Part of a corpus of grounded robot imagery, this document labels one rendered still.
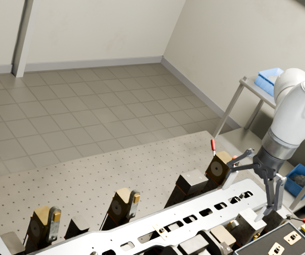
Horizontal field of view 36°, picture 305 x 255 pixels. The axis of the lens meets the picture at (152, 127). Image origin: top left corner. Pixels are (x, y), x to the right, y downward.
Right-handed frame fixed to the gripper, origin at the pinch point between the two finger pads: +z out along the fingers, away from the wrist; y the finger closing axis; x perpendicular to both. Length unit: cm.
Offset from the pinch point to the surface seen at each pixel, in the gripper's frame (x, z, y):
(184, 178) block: -40, 43, 43
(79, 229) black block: 18, 47, 39
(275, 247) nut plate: -33.1, 28.9, -8.1
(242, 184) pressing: -71, 46, 31
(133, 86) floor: -206, 146, 234
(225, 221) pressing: -43, 46, 17
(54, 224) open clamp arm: 30, 40, 40
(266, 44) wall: -275, 56, 162
